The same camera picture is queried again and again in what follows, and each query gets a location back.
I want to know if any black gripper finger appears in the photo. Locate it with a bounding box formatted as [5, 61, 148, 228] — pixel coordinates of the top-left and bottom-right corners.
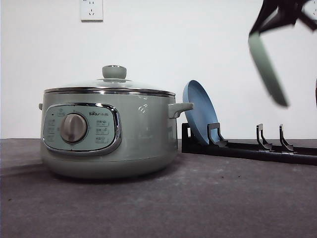
[296, 0, 317, 31]
[249, 0, 303, 35]

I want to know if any green plate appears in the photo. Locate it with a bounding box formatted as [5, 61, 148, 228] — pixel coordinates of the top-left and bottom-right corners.
[249, 32, 290, 106]

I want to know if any glass steamer lid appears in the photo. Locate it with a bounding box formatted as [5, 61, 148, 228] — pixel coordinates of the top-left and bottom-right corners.
[44, 65, 176, 97]

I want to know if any blue plate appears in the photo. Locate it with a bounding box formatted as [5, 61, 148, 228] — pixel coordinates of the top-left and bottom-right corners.
[183, 79, 219, 144]

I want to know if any black plate rack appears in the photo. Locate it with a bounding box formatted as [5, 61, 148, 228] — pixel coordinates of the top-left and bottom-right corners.
[181, 123, 317, 166]

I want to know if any green electric steamer pot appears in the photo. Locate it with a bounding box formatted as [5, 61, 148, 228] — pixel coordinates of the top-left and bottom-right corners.
[38, 87, 193, 179]

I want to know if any white wall socket right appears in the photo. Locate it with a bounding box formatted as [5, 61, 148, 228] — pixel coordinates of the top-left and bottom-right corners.
[301, 0, 317, 20]

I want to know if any white wall socket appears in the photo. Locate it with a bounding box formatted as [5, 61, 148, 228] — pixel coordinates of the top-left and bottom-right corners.
[80, 0, 104, 23]
[301, 0, 317, 20]

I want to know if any white wall socket left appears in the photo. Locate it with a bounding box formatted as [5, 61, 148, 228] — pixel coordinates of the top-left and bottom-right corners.
[80, 0, 104, 23]

